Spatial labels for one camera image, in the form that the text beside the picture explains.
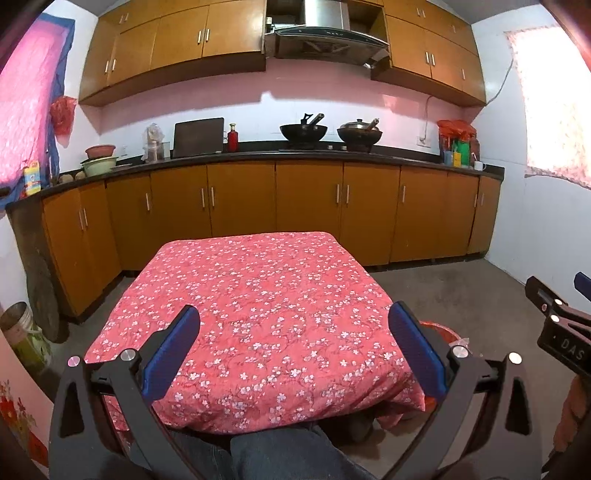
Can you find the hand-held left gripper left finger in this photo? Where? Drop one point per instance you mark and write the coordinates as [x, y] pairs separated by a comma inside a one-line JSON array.
[[171, 350]]

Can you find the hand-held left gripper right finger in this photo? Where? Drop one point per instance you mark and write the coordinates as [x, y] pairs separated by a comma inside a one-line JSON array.
[[415, 350]]

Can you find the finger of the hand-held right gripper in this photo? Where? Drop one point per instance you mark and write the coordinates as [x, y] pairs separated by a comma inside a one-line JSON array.
[[538, 290], [584, 284]]

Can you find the red mesh basket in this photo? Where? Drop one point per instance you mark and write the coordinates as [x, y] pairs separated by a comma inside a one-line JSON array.
[[438, 330]]

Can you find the person's right hand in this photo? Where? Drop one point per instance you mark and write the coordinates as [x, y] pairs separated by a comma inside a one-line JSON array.
[[572, 415]]

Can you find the red floral tablecloth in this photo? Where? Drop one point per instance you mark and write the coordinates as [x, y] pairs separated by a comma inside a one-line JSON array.
[[258, 323]]

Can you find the person's left leg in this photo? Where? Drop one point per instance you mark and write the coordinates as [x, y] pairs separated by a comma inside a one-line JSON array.
[[203, 457]]

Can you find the person's leg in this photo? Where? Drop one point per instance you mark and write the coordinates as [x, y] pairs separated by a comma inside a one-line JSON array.
[[203, 457], [295, 454]]

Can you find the round dark wooden board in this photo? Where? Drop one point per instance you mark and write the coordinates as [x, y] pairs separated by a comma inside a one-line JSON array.
[[46, 300]]

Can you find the white mug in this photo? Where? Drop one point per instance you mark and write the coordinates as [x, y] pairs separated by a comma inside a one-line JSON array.
[[479, 166]]

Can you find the white plastic bucket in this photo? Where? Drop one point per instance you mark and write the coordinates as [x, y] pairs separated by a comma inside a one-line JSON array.
[[21, 334]]

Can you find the green box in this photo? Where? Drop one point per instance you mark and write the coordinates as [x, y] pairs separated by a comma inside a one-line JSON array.
[[461, 153]]

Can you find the person's right leg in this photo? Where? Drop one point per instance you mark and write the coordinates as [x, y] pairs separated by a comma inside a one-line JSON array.
[[295, 454]]

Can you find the red bag on containers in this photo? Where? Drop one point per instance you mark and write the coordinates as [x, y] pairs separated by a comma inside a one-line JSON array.
[[456, 130]]

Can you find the floral window curtain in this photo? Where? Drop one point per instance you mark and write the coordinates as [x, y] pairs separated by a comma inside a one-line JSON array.
[[554, 106]]

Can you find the wooden lower kitchen cabinets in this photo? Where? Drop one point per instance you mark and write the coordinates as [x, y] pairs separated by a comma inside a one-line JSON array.
[[304, 203]]

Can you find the pale green basin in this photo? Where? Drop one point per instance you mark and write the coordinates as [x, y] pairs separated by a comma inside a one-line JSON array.
[[99, 167]]

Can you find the jar wrapped in plastic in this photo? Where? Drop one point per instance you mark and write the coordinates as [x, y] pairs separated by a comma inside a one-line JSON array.
[[153, 145]]

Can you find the reddish brown basin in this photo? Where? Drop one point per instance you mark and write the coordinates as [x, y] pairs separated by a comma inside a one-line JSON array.
[[100, 151]]

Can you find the dark cutting board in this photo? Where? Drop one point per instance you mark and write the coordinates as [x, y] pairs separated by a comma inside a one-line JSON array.
[[198, 138]]

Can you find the black countertop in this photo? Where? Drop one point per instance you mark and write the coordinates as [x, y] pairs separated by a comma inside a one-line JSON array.
[[263, 156]]

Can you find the red bottle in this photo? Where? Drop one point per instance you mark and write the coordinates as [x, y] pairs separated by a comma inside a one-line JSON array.
[[233, 141]]

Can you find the yellow and blue box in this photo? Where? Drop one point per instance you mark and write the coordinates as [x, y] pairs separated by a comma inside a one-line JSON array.
[[32, 179]]

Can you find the black gas stove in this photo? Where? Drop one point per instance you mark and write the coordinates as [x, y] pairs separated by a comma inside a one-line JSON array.
[[330, 146]]

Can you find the black wok with lid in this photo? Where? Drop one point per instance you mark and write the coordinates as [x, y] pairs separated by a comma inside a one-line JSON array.
[[360, 136]]

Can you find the open black wok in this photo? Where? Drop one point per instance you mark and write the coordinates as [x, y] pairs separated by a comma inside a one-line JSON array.
[[303, 133]]

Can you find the hanging red plastic bag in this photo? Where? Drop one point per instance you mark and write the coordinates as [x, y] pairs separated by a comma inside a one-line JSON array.
[[63, 117]]

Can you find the wooden upper cabinet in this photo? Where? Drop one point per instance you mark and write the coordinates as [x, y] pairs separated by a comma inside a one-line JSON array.
[[429, 50], [180, 41]]

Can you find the pink curtain with blue edge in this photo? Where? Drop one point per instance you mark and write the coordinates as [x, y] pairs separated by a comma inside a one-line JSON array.
[[27, 101]]

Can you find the steel range hood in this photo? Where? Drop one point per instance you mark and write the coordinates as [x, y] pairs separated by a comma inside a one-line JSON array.
[[328, 37]]

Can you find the floral wall poster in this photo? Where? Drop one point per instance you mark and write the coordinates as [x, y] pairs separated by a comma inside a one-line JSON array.
[[18, 410]]

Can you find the white wall socket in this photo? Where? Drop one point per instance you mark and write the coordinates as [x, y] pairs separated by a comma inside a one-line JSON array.
[[424, 141]]

